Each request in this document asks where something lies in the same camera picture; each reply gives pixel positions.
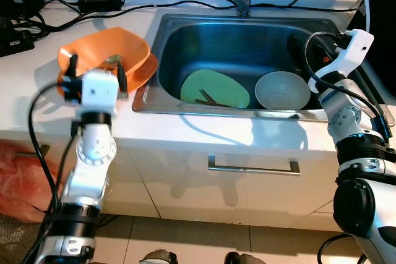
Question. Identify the white kitchen cabinet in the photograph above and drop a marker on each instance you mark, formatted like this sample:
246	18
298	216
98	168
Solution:
185	183

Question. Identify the black appliance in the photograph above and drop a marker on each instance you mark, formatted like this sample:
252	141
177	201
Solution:
385	17

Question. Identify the red plastic bag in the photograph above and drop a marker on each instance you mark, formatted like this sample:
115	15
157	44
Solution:
25	183

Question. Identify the robot leg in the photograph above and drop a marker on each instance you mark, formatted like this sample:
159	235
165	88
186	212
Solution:
161	256
244	259

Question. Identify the white bowl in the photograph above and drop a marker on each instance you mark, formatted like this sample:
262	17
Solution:
281	91

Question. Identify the robot right leg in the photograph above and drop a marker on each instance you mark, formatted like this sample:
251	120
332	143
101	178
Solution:
244	259

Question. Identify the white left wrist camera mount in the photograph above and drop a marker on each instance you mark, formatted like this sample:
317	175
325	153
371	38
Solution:
99	94

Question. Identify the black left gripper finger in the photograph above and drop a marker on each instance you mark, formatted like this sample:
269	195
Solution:
122	78
73	66

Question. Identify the green plastic plate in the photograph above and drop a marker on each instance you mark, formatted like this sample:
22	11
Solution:
226	88

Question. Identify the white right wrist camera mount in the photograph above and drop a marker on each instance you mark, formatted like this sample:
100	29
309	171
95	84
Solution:
346	57

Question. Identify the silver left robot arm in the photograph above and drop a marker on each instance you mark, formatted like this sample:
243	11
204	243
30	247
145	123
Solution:
93	153

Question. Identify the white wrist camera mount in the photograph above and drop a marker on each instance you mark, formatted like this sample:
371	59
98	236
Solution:
346	57
99	94

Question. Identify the black power strip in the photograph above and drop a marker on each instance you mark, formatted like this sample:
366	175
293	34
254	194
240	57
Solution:
15	42

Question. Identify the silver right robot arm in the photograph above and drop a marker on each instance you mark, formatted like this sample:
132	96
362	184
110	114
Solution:
356	153

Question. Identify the robot left leg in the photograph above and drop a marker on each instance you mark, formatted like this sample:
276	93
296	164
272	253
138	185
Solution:
161	256

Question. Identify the metal spoon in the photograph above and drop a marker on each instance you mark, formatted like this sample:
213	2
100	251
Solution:
114	60

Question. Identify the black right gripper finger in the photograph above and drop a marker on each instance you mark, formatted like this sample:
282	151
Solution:
298	51

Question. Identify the dark chopstick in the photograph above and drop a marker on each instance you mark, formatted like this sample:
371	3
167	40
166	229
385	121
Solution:
205	101
208	96

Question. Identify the orange plastic bowl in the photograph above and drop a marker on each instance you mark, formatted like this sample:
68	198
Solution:
105	41

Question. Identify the black power adapter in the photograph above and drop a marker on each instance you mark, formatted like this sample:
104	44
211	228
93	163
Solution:
99	1

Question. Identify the stainless steel sink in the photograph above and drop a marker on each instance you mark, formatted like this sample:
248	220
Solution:
235	44

